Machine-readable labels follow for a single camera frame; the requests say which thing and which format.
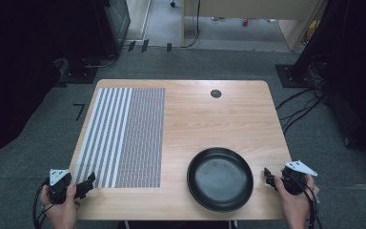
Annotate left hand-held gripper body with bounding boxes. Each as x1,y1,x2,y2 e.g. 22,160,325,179
47,168,74,205

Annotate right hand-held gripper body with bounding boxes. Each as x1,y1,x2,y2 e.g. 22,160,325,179
280,159,318,197

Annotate person's right hand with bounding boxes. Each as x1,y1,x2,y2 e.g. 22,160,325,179
273,174,321,229

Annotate person's left hand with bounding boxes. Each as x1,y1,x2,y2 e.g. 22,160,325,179
39,182,80,229

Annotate black round plate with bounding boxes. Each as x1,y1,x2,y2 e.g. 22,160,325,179
186,146,254,214

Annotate grey striped woven placemat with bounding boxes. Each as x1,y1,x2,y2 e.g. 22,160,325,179
71,87,167,189

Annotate black stand base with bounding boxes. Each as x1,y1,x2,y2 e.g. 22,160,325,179
54,56,100,89
274,63,317,89

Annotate yellow object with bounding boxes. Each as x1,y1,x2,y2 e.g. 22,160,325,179
303,19,321,45

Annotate dark glass-fronted cabinet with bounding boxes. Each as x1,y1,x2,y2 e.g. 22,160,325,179
103,0,132,50

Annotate light wooden cabinet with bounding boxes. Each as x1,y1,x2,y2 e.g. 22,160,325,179
180,0,329,52

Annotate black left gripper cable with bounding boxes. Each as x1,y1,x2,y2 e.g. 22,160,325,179
31,178,55,229

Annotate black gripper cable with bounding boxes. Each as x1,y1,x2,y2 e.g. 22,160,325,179
31,178,55,229
290,173,324,229

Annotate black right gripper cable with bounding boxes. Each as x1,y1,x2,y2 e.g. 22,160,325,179
290,173,324,229

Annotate black floor cables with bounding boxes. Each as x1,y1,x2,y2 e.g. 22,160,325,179
274,53,330,135

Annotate black hanging cable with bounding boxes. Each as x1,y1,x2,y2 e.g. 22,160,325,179
181,0,202,50

